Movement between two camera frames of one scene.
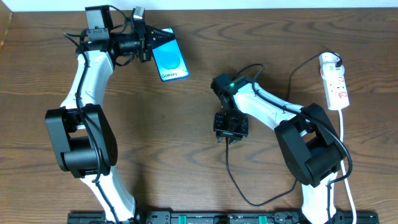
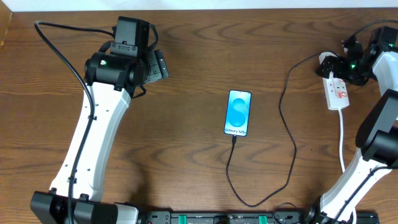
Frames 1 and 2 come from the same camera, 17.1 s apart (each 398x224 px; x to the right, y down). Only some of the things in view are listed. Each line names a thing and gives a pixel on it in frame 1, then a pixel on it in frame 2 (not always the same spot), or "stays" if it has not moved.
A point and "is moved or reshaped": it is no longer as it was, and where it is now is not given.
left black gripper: (145, 45) to (158, 66)
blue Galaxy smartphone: (170, 60) is moved or reshaped
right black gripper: (231, 130) to (329, 65)
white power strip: (332, 72) stays
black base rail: (222, 217) stays
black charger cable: (295, 184) is moved or reshaped
